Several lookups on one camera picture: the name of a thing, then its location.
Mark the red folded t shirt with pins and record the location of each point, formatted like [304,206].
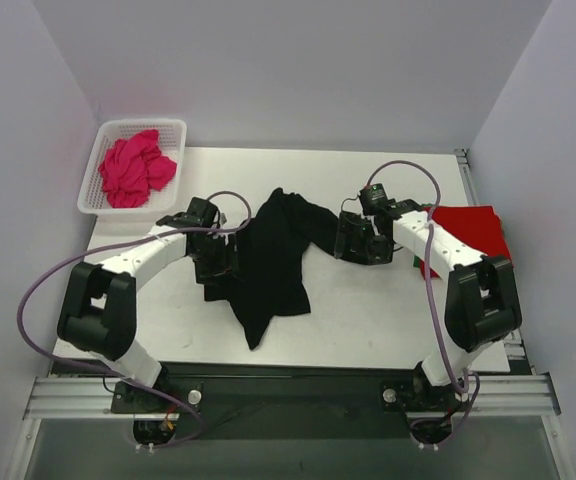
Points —
[477,226]

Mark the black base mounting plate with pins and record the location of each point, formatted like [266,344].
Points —
[238,402]

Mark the black t shirt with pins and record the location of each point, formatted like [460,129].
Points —
[270,253]

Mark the pink t shirt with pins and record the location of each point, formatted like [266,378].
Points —
[133,168]

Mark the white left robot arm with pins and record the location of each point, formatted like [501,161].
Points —
[99,311]

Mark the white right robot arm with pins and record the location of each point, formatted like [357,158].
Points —
[482,304]

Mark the white plastic basket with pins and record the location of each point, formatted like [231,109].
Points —
[172,141]

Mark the aluminium frame rail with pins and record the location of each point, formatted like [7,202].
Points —
[499,396]

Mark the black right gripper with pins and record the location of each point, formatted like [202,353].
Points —
[356,245]

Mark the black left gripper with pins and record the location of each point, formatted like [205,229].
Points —
[216,270]

